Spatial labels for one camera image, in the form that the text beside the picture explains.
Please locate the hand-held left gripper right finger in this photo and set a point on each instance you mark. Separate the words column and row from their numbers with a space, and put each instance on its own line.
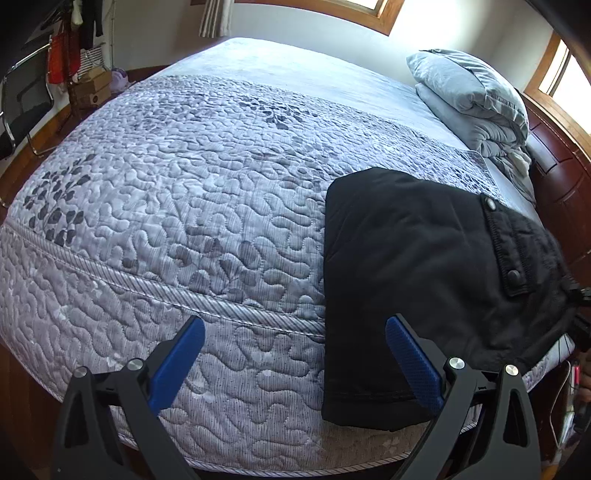
column 415, row 365

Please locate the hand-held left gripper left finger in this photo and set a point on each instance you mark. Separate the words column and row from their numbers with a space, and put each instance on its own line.
column 178, row 356

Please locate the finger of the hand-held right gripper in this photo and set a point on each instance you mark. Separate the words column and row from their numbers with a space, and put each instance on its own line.
column 584, row 330

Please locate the black jacket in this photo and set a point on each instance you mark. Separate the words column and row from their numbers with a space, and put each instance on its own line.
column 415, row 277

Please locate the dark wooden headboard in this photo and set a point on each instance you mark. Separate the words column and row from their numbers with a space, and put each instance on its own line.
column 568, row 184

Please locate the grey quilted bed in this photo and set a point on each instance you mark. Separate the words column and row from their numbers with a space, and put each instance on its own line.
column 161, row 207

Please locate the grey crumpled garment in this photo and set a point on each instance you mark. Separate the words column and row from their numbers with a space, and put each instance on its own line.
column 521, row 187

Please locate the white cloth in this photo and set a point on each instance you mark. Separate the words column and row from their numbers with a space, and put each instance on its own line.
column 521, row 164

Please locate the folded grey-blue duvet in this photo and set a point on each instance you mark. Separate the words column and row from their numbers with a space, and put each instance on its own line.
column 471, row 97

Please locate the narrow wooden-framed window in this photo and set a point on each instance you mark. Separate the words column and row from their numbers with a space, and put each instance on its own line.
column 565, row 69

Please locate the brown cardboard box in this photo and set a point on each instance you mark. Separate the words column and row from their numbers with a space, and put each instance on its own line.
column 92, row 90

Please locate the pale purple bag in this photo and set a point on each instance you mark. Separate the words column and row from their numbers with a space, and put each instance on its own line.
column 120, row 79

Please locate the black metal-framed chair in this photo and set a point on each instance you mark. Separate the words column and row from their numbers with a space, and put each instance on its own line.
column 18, row 115

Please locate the light blue bed sheet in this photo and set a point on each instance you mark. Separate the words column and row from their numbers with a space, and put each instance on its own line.
column 300, row 69

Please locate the red hanging clothes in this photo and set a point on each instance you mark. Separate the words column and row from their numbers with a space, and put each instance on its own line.
column 60, row 60

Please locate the white patterned curtain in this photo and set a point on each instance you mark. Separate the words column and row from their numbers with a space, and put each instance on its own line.
column 217, row 18

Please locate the black hanging clothing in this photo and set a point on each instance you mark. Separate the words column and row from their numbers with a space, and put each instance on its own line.
column 90, row 21

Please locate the wide wooden-framed window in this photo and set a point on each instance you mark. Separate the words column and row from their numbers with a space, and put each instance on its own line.
column 323, row 7

